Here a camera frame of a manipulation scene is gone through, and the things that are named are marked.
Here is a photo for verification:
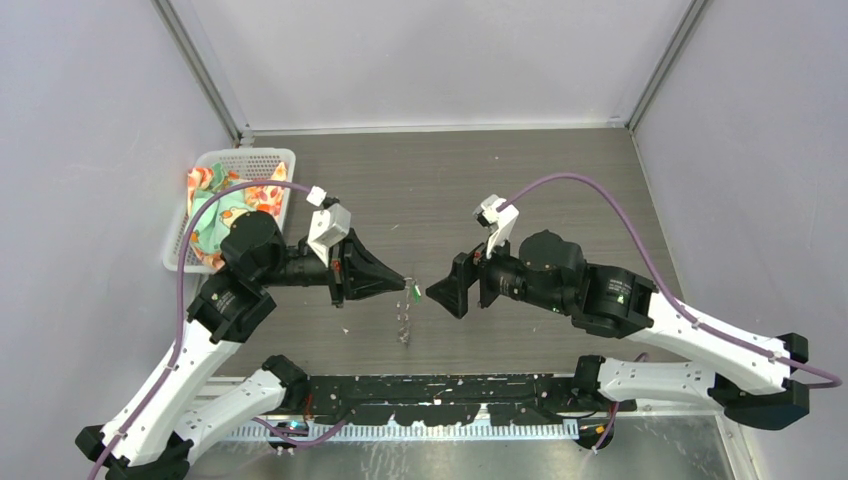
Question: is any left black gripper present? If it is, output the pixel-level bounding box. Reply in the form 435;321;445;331
257;227;406;307

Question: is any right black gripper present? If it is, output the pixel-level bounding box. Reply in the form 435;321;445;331
425;223;568;318

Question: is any green key tag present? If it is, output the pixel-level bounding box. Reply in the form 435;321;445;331
411;283;422;304

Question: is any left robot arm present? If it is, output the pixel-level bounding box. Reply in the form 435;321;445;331
76;206;405;479

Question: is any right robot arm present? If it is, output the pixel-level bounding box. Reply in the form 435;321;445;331
426;230;810;431

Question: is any colourful patterned cloth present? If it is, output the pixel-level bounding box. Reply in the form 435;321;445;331
187;163;286;270

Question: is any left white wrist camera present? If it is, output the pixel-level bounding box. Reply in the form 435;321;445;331
307;186;351;267

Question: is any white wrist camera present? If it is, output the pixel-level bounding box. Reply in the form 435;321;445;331
307;186;351;267
473;195;519;259

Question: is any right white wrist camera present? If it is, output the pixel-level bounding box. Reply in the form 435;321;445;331
473;195;519;259

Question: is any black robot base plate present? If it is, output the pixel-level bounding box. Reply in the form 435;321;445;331
273;373;612;427

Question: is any aluminium frame rail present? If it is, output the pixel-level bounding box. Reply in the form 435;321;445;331
188;368;720;421

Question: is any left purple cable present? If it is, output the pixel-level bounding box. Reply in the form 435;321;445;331
86;180;356;480

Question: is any purple cable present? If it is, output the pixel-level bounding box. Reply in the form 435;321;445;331
86;180;356;480
496;172;843;453

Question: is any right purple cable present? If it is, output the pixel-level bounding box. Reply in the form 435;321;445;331
496;172;843;453

